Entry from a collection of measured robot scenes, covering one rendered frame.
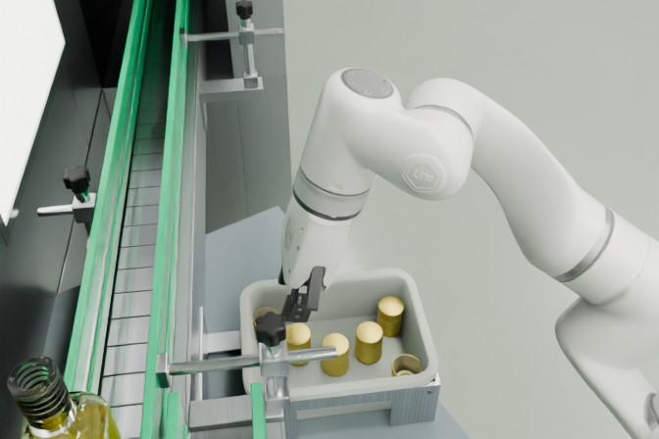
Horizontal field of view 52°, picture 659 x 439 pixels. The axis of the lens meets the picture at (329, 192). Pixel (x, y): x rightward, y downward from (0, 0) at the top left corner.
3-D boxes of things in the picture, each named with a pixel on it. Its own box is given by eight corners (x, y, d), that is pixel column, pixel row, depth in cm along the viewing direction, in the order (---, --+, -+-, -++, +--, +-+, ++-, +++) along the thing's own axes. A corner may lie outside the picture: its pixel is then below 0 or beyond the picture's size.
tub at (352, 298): (243, 324, 93) (238, 281, 87) (405, 307, 95) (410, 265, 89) (249, 443, 80) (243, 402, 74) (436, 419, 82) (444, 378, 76)
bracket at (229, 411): (197, 430, 74) (188, 395, 70) (283, 420, 75) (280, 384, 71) (196, 462, 72) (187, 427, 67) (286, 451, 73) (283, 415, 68)
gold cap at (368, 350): (379, 339, 89) (380, 318, 86) (384, 363, 86) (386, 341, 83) (351, 343, 89) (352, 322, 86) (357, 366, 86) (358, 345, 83)
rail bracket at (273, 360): (170, 398, 70) (149, 321, 61) (333, 379, 71) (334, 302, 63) (169, 424, 67) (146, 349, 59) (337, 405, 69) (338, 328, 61)
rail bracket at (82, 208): (58, 246, 87) (27, 165, 78) (114, 241, 88) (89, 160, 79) (53, 269, 84) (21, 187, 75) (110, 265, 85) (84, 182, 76)
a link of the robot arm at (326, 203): (296, 134, 71) (290, 155, 73) (303, 190, 64) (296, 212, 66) (365, 145, 73) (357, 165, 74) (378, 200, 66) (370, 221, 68)
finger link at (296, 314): (292, 276, 74) (278, 316, 78) (294, 300, 72) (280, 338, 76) (321, 279, 75) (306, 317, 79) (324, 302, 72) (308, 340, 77)
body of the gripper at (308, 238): (292, 149, 72) (271, 225, 79) (299, 215, 64) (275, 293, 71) (360, 159, 74) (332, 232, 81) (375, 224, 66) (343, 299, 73)
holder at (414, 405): (205, 331, 92) (197, 294, 87) (404, 311, 95) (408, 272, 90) (204, 450, 80) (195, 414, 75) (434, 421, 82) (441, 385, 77)
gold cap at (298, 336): (311, 342, 89) (310, 320, 86) (313, 365, 86) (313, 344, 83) (283, 344, 88) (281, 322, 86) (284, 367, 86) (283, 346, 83)
